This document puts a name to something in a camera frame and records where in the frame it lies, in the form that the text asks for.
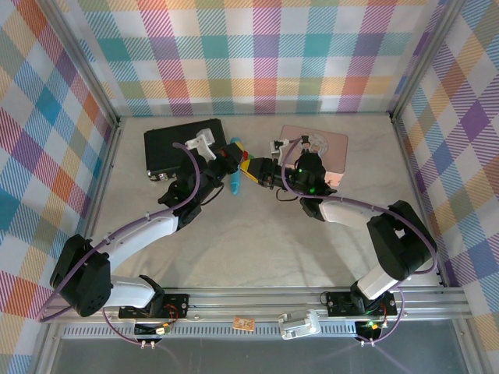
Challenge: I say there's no teal blue marker pen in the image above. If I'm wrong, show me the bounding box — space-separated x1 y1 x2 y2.
228 136 246 196

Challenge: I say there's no aluminium frame post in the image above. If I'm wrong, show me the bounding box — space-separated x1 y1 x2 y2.
389 0 467 122
37 0 122 128

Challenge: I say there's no pink illustrated tin box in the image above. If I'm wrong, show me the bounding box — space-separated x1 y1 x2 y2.
279 124 349 186

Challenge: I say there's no perforated metal strip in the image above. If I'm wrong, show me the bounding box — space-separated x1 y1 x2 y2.
62 326 359 340

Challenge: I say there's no black briefcase with metal trim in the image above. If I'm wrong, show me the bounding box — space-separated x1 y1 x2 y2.
143 118 227 183

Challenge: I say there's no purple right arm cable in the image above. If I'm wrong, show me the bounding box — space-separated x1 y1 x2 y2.
280 136 438 346

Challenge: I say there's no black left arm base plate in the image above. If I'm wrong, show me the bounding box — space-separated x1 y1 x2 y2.
119 294 191 320

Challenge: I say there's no white plastic mount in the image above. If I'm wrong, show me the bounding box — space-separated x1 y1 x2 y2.
277 309 321 341

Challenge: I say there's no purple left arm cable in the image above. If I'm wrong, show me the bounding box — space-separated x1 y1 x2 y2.
38 142 203 348

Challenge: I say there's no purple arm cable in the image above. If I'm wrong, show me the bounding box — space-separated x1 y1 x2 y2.
280 136 438 346
38 142 203 348

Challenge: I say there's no aluminium mounting rail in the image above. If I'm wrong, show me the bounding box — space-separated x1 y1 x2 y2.
42 286 469 324

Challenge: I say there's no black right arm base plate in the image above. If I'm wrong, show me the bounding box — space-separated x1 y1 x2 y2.
325 291 398 317

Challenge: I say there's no aluminium side floor bar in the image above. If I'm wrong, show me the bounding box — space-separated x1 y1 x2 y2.
389 112 449 288
76 116 126 242

